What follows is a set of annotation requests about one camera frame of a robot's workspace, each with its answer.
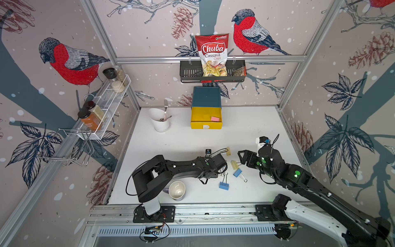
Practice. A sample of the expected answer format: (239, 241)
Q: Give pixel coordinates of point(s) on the yellow binder clip right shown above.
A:
(235, 165)

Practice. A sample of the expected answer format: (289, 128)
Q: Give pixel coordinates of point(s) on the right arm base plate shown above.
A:
(266, 212)

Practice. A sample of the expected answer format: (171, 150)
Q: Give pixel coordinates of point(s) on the red cassava chips bag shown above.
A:
(212, 51)

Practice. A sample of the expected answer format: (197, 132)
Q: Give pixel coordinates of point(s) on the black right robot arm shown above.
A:
(340, 220)

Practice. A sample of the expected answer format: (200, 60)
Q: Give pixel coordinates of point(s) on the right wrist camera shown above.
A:
(262, 141)

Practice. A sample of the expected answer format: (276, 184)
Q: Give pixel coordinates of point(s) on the white utensil cup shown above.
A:
(159, 120)

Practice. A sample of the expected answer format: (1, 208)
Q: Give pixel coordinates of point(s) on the orange spice jar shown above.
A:
(90, 119)

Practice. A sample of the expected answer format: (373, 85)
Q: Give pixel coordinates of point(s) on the white wire spice rack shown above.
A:
(108, 101)

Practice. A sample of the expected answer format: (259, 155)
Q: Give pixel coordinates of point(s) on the metal fork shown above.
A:
(166, 106)

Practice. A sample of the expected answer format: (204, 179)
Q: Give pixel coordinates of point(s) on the yellow top drawer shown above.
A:
(200, 118)

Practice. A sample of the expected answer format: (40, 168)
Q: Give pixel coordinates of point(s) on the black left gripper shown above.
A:
(215, 175)

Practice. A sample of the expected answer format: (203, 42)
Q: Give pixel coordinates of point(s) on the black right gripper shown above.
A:
(247, 153)

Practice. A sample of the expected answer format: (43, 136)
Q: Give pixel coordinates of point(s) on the beige spice jar black lid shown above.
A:
(95, 109)

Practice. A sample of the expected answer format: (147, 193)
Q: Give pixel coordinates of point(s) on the white and purple mug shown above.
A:
(176, 190)

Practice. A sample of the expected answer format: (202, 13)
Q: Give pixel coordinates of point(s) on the black wire wall basket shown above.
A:
(192, 72)

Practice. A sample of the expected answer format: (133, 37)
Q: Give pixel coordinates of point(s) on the white spice jar black lid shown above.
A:
(116, 85)

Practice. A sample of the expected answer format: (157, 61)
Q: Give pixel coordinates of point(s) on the clear spice jar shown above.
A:
(121, 75)

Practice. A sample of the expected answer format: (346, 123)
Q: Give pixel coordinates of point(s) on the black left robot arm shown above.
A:
(152, 176)

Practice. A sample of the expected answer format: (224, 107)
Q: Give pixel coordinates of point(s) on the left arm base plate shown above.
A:
(165, 214)

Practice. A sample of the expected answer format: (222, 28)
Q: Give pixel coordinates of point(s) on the small electronics board with wires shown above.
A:
(152, 234)

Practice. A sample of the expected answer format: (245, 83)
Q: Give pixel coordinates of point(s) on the teal mini drawer cabinet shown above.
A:
(207, 97)

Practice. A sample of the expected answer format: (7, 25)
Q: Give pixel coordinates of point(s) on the blue binder clip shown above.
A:
(223, 184)
(238, 174)

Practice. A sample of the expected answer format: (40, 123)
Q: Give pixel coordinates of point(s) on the metal wire rack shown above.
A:
(76, 148)

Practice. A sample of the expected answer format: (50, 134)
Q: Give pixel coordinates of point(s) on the blue binder clip front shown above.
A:
(223, 184)

